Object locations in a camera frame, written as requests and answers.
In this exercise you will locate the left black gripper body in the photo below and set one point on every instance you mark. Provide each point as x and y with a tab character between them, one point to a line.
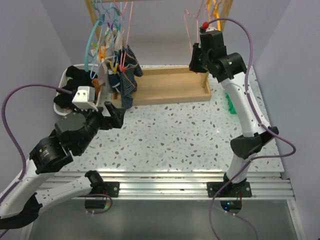
97	121

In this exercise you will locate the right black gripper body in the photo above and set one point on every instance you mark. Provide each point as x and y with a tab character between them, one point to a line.
204	62

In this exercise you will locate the black underwear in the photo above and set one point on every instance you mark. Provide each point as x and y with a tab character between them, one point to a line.
64	100
77	77

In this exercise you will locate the yellow plastic hanger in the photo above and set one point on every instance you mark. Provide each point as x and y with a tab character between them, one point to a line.
215	9

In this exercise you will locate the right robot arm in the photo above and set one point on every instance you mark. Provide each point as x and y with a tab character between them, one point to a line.
210	56

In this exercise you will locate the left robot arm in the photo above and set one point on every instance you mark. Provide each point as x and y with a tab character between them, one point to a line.
70	138

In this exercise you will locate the striped navy underwear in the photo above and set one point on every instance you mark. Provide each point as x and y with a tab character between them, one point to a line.
122	75

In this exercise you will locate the mauve cream underwear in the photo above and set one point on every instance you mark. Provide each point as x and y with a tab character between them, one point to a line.
110	43

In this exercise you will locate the teal plastic hanger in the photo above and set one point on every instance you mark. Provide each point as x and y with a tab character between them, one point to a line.
90	53

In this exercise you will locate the wooden clothes rack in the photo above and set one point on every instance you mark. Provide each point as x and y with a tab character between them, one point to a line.
166	84

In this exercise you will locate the brown cloth in basket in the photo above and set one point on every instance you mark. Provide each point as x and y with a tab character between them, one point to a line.
97	87

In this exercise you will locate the green clip bin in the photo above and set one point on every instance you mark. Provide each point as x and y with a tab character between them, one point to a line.
231	107

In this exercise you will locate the white laundry basket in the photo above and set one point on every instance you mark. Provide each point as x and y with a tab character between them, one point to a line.
63	82

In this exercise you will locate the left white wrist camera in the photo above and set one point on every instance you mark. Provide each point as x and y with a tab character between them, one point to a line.
84	98

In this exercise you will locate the blue wire hanger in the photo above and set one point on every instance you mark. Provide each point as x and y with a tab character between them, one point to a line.
112	17

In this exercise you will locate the aluminium mounting rail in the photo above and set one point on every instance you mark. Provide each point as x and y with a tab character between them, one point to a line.
158	157

